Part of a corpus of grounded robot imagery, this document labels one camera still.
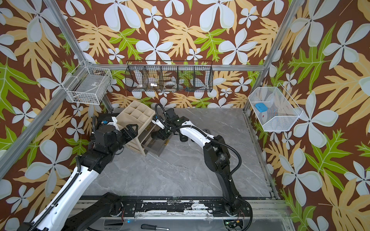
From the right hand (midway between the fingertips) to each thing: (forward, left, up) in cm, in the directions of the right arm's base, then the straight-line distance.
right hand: (159, 131), depth 91 cm
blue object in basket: (+9, -63, +13) cm, 65 cm away
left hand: (-9, +10, +17) cm, 21 cm away
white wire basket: (+19, +42, +23) cm, 52 cm away
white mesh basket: (+6, -69, +15) cm, 71 cm away
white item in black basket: (+30, +5, +15) cm, 34 cm away
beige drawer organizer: (+3, +12, +14) cm, 19 cm away
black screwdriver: (-49, -1, -11) cm, 51 cm away
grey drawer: (-3, +4, -12) cm, 13 cm away
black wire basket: (+33, -6, +19) cm, 39 cm away
